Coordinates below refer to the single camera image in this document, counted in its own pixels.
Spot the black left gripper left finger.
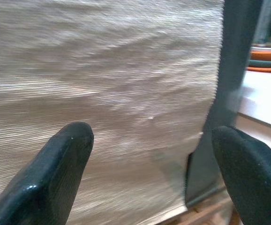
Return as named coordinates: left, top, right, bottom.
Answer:
left=0, top=121, right=95, bottom=225

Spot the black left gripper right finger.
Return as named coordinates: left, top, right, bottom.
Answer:
left=211, top=125, right=271, bottom=225

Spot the dark grey upright panel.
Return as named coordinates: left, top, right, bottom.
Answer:
left=184, top=0, right=264, bottom=208

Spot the brown paper bag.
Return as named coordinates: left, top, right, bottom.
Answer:
left=0, top=0, right=226, bottom=225

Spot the green plate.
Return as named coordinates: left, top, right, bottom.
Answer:
left=248, top=59, right=271, bottom=68

